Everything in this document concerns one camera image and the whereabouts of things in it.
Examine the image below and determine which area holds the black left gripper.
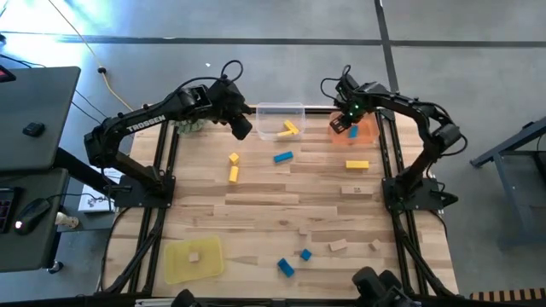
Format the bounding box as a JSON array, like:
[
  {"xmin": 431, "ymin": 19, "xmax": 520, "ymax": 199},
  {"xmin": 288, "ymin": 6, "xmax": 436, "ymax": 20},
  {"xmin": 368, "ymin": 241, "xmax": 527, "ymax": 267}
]
[{"xmin": 207, "ymin": 78, "xmax": 253, "ymax": 141}]

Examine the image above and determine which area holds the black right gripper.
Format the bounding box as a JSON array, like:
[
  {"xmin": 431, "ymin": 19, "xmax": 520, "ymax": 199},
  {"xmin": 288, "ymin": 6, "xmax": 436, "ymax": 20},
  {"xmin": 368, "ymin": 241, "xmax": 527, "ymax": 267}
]
[{"xmin": 329, "ymin": 75, "xmax": 372, "ymax": 134}]

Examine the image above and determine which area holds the long wooden rectangular block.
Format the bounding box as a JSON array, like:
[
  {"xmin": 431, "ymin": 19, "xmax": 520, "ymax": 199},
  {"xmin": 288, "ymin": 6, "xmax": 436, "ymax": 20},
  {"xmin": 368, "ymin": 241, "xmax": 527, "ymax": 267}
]
[{"xmin": 340, "ymin": 185, "xmax": 375, "ymax": 196}]

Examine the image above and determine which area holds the blue arch block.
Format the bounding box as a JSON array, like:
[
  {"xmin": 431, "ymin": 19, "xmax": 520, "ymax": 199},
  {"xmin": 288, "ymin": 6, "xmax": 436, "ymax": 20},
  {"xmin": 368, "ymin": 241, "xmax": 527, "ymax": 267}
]
[{"xmin": 276, "ymin": 258, "xmax": 296, "ymax": 279}]

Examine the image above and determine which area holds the clear plastic bin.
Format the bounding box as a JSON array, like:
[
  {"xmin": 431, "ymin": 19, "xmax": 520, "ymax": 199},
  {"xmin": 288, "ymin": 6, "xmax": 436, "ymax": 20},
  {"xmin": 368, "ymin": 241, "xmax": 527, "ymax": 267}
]
[{"xmin": 255, "ymin": 101, "xmax": 307, "ymax": 142}]

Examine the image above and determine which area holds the orange plastic bin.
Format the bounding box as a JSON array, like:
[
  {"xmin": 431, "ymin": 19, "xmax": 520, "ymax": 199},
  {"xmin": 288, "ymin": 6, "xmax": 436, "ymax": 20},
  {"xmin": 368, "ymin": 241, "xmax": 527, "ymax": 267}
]
[{"xmin": 327, "ymin": 111, "xmax": 380, "ymax": 148}]

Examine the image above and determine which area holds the green plant in white pot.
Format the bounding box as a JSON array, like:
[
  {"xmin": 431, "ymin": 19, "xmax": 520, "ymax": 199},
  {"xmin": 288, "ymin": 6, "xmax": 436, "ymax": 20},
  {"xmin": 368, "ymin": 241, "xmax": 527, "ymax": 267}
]
[{"xmin": 177, "ymin": 118, "xmax": 206, "ymax": 135}]

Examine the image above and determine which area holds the white paper sheet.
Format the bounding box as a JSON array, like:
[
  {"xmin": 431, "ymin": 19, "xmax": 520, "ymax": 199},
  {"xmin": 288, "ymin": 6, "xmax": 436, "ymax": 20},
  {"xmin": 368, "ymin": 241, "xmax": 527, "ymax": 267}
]
[{"xmin": 78, "ymin": 167, "xmax": 115, "ymax": 213}]

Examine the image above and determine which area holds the black bulky device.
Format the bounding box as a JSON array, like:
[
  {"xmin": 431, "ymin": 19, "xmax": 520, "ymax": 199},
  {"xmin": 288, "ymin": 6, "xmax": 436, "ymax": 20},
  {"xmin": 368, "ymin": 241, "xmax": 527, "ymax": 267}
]
[{"xmin": 351, "ymin": 266, "xmax": 413, "ymax": 307}]

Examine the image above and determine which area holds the blue-grey metal table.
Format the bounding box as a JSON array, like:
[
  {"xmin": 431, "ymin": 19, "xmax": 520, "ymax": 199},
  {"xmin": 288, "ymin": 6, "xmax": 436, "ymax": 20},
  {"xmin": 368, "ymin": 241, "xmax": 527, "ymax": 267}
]
[{"xmin": 469, "ymin": 115, "xmax": 546, "ymax": 251}]

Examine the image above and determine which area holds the small white object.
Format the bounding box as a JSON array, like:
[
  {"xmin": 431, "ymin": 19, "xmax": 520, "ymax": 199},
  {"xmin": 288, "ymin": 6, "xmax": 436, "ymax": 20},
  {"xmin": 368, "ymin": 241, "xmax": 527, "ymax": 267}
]
[{"xmin": 55, "ymin": 211, "xmax": 80, "ymax": 230}]

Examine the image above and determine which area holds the dark grey desk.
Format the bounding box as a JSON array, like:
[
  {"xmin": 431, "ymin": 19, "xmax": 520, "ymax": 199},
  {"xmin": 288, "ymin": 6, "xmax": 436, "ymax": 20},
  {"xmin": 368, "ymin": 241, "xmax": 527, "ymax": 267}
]
[
  {"xmin": 0, "ymin": 167, "xmax": 70, "ymax": 274},
  {"xmin": 0, "ymin": 66, "xmax": 82, "ymax": 172}
]

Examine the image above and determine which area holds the small black desk device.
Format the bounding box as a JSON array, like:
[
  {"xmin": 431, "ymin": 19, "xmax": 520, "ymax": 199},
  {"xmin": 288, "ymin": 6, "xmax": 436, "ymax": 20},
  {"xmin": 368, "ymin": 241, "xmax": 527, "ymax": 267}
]
[{"xmin": 21, "ymin": 121, "xmax": 46, "ymax": 138}]

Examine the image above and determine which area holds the black computer mouse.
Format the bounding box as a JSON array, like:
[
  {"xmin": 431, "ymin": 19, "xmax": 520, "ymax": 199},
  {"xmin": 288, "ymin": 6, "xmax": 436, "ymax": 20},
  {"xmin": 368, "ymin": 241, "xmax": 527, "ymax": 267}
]
[{"xmin": 14, "ymin": 197, "xmax": 52, "ymax": 235}]

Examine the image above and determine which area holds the black and orange striped board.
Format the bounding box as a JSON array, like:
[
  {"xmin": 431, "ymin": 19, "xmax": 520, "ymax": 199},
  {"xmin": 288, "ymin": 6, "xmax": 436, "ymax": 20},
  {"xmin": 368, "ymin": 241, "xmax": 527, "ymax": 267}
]
[{"xmin": 468, "ymin": 287, "xmax": 546, "ymax": 302}]

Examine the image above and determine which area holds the black keyboard with red lights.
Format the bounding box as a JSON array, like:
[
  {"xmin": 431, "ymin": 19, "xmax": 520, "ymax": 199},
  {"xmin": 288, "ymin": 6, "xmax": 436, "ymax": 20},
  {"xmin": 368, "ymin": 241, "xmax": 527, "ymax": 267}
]
[{"xmin": 0, "ymin": 187, "xmax": 18, "ymax": 235}]

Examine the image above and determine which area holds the black aluminium table frame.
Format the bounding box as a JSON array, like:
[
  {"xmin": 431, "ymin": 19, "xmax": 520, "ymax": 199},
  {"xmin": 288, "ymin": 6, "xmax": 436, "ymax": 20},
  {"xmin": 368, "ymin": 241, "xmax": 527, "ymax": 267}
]
[{"xmin": 96, "ymin": 104, "xmax": 462, "ymax": 299}]

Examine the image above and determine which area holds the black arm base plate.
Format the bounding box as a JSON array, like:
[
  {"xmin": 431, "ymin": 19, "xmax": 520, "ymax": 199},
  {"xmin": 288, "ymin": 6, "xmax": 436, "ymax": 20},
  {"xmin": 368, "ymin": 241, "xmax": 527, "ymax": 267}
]
[
  {"xmin": 381, "ymin": 176, "xmax": 460, "ymax": 212},
  {"xmin": 111, "ymin": 175, "xmax": 177, "ymax": 210}
]

